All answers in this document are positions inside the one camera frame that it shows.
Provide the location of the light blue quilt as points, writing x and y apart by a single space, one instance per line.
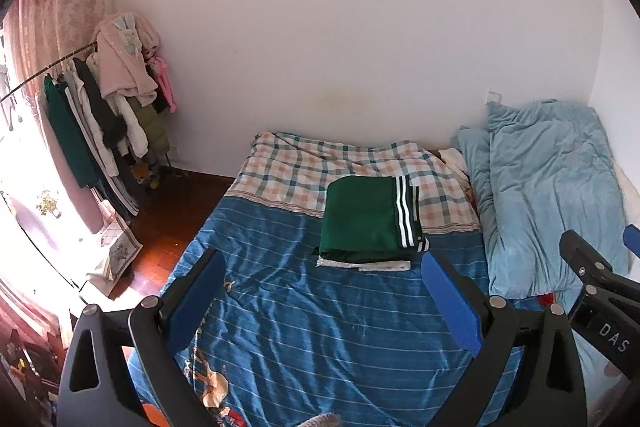
540 187

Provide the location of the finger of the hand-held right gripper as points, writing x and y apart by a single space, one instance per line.
633 238
582 252

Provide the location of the pink plush toy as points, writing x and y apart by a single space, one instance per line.
165 82

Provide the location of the olive puffer vest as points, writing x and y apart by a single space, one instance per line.
152 124

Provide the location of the floral tote bag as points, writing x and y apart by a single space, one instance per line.
117 252

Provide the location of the plaid bed sheet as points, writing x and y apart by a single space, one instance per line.
290 172

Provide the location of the red cloth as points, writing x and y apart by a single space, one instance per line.
550 299

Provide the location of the green jacket with white stripes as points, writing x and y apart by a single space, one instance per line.
360 217

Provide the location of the hanging green garment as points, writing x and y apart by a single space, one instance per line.
67 132

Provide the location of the cream fuzzy blanket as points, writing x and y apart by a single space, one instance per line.
624 192

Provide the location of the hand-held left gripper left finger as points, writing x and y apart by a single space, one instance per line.
197 302

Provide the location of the dark cluttered cabinet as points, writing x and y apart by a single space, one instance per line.
30 362

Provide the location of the white wall socket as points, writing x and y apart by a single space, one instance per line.
493 96

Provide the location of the blue striped bed sheet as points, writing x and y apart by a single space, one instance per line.
310 332

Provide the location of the white fleece coat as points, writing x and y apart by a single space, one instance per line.
135 129

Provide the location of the black fur coat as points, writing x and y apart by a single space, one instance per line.
102 107

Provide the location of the pink floral curtain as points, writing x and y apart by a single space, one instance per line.
60 7

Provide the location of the pink fleece robe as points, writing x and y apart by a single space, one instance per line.
122 62

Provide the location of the metal clothes rack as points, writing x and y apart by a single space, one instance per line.
50 68

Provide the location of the dark striped track pants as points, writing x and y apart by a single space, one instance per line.
120 192

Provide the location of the cream pillow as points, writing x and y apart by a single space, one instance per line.
452 162

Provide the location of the yellow flowers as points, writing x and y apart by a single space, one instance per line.
48 203

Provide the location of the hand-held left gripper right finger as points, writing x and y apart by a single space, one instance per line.
452 302

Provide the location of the yellow plush toy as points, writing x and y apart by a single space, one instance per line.
145 174

